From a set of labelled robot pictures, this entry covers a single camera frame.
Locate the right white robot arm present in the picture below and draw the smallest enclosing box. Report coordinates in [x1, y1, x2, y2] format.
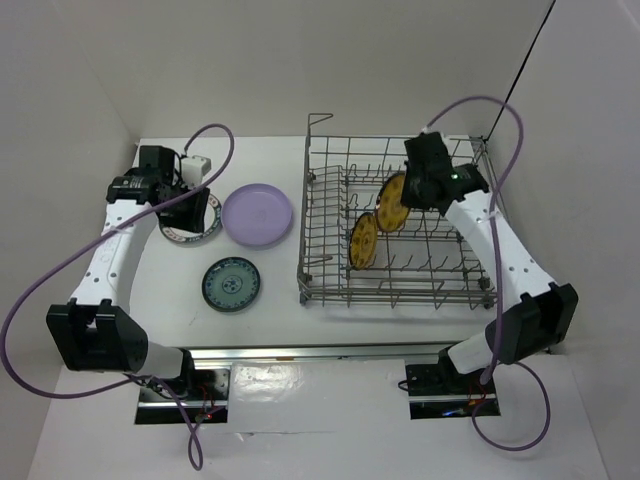
[401, 132, 579, 392]

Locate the white plate floral rim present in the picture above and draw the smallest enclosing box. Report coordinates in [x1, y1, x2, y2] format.
[159, 194, 222, 248]

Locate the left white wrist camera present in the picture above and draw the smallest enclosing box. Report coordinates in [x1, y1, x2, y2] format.
[179, 155, 211, 189]

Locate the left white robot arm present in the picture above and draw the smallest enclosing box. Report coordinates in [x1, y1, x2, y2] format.
[46, 146, 211, 399]

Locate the grey wire dish rack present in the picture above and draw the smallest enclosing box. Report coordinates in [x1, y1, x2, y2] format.
[297, 113, 495, 309]

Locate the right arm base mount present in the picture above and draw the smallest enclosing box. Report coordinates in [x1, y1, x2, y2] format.
[397, 363, 501, 420]

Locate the purple cable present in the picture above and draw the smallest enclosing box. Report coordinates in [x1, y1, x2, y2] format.
[424, 95, 553, 451]
[0, 122, 236, 472]

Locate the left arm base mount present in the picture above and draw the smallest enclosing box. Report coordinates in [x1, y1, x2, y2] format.
[134, 367, 231, 425]

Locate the silver aluminium rail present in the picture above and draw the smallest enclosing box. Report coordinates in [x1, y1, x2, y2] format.
[190, 342, 452, 367]

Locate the yellow patterned plate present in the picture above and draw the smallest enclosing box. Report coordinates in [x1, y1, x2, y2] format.
[375, 172, 410, 233]
[348, 212, 378, 270]

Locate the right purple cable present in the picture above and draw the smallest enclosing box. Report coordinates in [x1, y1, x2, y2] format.
[424, 95, 553, 451]

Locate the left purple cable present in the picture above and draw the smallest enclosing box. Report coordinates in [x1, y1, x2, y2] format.
[0, 122, 236, 472]

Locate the blue patterned plate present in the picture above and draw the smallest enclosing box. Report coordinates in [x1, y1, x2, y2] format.
[201, 257, 261, 313]

